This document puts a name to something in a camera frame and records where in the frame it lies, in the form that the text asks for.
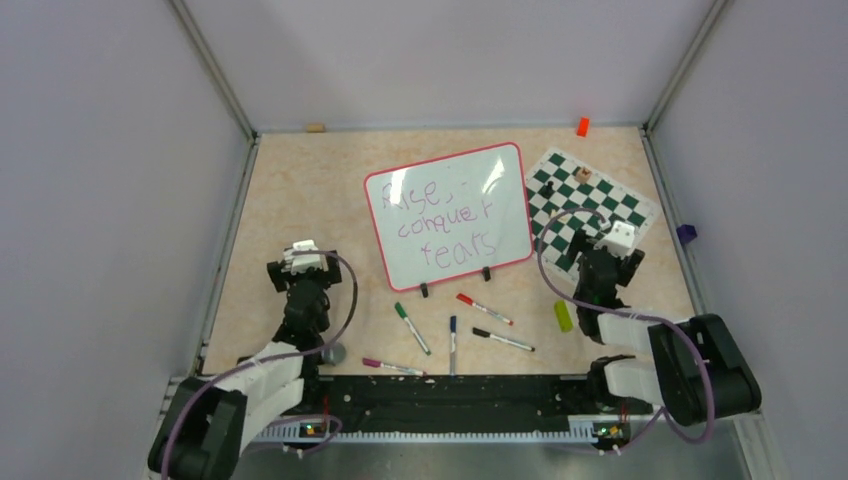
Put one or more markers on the orange block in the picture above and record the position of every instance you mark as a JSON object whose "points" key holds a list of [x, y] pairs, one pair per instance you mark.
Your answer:
{"points": [[583, 127]]}

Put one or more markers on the red cap whiteboard marker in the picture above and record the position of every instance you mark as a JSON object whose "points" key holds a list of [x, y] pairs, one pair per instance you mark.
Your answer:
{"points": [[470, 302]]}

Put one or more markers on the purple block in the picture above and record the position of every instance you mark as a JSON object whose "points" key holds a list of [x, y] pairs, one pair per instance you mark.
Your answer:
{"points": [[686, 233]]}

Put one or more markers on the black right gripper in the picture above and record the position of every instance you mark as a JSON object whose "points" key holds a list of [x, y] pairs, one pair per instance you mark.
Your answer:
{"points": [[628, 265]]}

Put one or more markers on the green white toy brick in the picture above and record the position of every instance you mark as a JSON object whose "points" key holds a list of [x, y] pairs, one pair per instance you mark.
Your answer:
{"points": [[563, 316]]}

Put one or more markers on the wooden cube on chessboard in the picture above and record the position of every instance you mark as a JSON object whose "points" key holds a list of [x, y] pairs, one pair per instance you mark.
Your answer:
{"points": [[583, 175]]}

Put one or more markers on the green cap whiteboard marker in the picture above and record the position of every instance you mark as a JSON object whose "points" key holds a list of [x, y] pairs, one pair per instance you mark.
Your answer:
{"points": [[413, 329]]}

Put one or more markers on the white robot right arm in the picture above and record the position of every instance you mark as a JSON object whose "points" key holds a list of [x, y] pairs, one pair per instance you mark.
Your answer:
{"points": [[694, 370]]}

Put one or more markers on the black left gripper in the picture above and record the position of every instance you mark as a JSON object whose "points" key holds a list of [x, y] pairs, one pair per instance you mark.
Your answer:
{"points": [[282, 280]]}

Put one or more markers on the green white chessboard mat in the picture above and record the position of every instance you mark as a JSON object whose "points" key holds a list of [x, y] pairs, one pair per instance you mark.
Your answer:
{"points": [[603, 193]]}

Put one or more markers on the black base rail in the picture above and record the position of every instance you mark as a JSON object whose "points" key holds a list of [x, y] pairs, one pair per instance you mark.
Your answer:
{"points": [[451, 409]]}

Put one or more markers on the pink framed whiteboard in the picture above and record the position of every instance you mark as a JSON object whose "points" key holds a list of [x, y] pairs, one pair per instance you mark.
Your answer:
{"points": [[452, 216]]}

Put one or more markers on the black grey microphone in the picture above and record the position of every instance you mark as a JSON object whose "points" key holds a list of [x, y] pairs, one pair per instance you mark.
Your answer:
{"points": [[333, 355]]}

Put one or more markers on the purple cap whiteboard marker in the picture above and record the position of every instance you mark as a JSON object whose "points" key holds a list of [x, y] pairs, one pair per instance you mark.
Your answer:
{"points": [[384, 365]]}

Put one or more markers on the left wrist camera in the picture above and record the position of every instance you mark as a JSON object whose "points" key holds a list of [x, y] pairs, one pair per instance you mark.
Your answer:
{"points": [[302, 256]]}

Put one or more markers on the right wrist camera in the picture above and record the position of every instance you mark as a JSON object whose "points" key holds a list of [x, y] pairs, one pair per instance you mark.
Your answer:
{"points": [[619, 240]]}

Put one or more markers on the black cap whiteboard marker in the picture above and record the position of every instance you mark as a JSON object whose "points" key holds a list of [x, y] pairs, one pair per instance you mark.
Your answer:
{"points": [[486, 334]]}

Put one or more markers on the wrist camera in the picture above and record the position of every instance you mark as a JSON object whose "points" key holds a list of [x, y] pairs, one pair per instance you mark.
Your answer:
{"points": [[302, 256], [619, 240]]}

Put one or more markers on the blue cap whiteboard marker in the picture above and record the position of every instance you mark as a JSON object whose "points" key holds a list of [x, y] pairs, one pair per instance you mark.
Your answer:
{"points": [[453, 346]]}

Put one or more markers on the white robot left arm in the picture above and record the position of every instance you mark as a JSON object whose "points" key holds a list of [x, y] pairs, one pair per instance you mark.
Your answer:
{"points": [[210, 421]]}

